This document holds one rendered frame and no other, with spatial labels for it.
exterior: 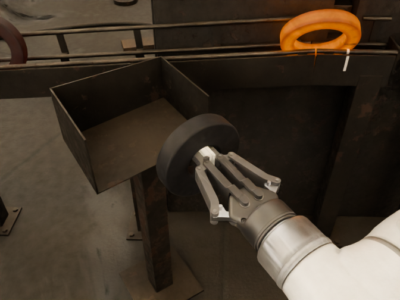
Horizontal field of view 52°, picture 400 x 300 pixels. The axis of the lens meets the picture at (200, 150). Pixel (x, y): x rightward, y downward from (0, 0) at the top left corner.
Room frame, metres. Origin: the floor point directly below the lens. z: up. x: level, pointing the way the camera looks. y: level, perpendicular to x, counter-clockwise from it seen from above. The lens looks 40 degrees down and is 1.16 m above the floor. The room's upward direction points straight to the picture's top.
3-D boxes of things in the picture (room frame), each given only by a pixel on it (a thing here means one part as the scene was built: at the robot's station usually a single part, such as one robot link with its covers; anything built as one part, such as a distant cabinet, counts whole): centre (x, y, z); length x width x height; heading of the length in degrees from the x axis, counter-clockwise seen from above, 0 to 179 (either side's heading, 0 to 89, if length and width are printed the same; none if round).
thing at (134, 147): (0.71, 0.15, 0.36); 0.26 x 0.20 x 0.72; 123
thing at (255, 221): (0.39, -0.08, 0.71); 0.09 x 0.08 x 0.07; 33
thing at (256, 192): (0.45, -0.06, 0.72); 0.11 x 0.01 x 0.04; 31
